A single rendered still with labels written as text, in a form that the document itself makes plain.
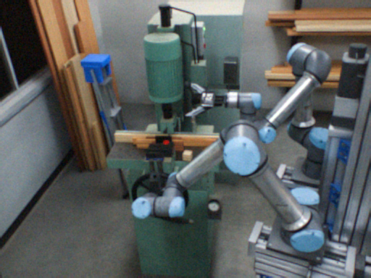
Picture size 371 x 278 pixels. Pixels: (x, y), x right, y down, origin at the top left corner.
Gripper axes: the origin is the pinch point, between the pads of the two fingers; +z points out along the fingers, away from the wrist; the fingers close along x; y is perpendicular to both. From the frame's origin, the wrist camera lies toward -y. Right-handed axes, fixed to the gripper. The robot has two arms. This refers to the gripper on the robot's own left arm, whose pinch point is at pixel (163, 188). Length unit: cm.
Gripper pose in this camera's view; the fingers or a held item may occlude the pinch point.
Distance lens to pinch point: 179.7
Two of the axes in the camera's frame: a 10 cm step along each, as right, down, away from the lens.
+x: 9.8, -0.1, -1.8
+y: 0.2, 10.0, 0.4
